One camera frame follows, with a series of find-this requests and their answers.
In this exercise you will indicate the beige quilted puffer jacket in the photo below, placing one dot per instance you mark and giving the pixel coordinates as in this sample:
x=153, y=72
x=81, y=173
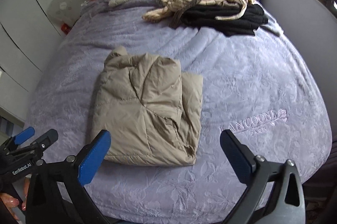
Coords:
x=151, y=108

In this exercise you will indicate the red small box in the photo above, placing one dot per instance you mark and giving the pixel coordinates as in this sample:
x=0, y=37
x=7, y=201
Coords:
x=65, y=28

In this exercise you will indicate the white standing fan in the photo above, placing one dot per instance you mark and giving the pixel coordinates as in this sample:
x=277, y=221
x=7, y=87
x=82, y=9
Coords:
x=65, y=11

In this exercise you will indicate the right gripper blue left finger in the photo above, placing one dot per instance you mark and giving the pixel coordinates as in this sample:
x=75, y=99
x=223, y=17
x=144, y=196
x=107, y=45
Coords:
x=44, y=201

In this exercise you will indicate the white wardrobe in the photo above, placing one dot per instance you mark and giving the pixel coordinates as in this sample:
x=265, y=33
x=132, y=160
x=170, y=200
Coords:
x=28, y=41

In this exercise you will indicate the grey padded side panel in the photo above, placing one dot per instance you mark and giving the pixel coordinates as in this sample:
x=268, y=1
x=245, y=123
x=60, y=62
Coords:
x=312, y=30

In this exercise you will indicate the black folded clothes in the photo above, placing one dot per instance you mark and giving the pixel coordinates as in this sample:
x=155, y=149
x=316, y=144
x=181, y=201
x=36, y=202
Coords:
x=226, y=20

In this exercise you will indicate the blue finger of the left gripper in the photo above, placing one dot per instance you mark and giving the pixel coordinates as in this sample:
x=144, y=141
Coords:
x=22, y=135
x=43, y=140

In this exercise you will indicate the person's left hand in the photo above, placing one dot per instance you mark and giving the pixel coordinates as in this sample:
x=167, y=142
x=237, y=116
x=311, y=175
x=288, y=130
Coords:
x=11, y=202

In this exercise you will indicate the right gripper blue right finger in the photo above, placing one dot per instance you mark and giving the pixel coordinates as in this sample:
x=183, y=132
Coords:
x=273, y=194

